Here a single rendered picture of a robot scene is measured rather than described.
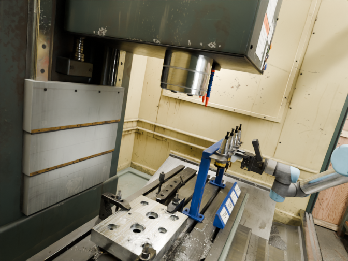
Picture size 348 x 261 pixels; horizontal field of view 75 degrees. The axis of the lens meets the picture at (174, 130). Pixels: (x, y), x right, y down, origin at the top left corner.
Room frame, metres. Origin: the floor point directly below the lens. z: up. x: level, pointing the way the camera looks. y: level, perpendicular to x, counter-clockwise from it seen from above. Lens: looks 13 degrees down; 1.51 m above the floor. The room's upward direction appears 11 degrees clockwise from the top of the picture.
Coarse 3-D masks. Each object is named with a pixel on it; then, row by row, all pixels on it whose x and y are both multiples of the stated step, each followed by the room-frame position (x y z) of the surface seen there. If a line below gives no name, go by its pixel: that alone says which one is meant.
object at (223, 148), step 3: (222, 141) 1.00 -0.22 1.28; (225, 141) 0.98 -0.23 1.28; (228, 141) 0.99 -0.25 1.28; (222, 144) 0.99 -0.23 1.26; (225, 144) 0.98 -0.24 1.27; (228, 144) 0.99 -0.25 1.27; (222, 147) 0.98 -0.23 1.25; (225, 147) 0.98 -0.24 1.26; (219, 150) 0.99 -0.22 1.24; (222, 150) 0.98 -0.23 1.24; (225, 150) 0.98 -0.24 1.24; (222, 153) 0.98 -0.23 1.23; (225, 153) 0.98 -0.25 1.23
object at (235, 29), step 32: (96, 0) 0.79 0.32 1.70; (128, 0) 0.74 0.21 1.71; (160, 0) 0.69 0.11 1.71; (192, 0) 0.65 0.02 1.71; (224, 0) 0.62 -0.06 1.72; (256, 0) 0.59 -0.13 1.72; (64, 32) 0.85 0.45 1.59; (96, 32) 0.78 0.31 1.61; (128, 32) 0.73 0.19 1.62; (160, 32) 0.69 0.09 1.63; (192, 32) 0.65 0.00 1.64; (224, 32) 0.61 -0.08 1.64; (256, 32) 0.63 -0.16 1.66; (224, 64) 0.85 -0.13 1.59; (256, 64) 0.76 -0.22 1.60
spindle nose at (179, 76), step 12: (168, 60) 0.73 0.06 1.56; (180, 60) 0.70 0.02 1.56; (192, 60) 0.70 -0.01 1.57; (204, 60) 0.72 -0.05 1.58; (168, 72) 0.72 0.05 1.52; (180, 72) 0.70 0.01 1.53; (192, 72) 0.70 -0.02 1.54; (204, 72) 0.73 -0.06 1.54; (168, 84) 0.72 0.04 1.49; (180, 84) 0.70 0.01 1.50; (192, 84) 0.71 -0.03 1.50; (204, 84) 0.73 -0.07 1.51
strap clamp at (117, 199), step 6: (108, 192) 0.84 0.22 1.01; (120, 192) 0.80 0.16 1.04; (102, 198) 0.82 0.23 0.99; (108, 198) 0.81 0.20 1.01; (114, 198) 0.80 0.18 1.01; (120, 198) 0.80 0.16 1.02; (102, 204) 0.82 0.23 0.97; (108, 204) 0.83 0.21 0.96; (114, 204) 0.79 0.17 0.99; (120, 204) 0.78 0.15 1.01; (126, 204) 0.79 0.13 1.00; (102, 210) 0.82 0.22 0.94; (108, 210) 0.82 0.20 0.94; (102, 216) 0.81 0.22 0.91; (108, 216) 0.81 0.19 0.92
